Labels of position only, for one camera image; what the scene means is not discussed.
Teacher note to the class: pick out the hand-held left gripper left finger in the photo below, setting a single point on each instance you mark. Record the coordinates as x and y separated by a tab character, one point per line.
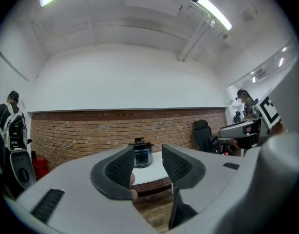
115	169

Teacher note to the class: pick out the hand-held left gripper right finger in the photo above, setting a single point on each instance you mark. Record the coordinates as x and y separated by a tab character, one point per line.
178	164

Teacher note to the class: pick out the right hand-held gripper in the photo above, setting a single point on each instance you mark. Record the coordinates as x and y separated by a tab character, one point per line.
268	111

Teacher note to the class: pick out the black pressure cooker body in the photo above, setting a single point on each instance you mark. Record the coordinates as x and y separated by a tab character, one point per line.
142	158

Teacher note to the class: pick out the person's right forearm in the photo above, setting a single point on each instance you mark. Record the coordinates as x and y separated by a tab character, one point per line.
278	129

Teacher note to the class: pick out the person's right hand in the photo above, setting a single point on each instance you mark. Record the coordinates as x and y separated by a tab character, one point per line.
248	128

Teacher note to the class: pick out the person's left hand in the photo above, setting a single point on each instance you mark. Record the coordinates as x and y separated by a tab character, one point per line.
133	180

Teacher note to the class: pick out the small black office chair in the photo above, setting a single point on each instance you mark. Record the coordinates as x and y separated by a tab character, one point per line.
237	117

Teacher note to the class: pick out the red box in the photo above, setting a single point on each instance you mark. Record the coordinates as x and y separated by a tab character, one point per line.
40	166

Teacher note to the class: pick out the white shell grey seat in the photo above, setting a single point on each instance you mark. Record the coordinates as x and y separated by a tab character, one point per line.
21	164

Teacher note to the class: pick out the white ceiling pipe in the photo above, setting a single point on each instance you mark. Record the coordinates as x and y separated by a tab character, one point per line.
194	38

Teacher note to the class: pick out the white and black backpack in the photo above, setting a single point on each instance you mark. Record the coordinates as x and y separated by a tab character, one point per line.
14	130

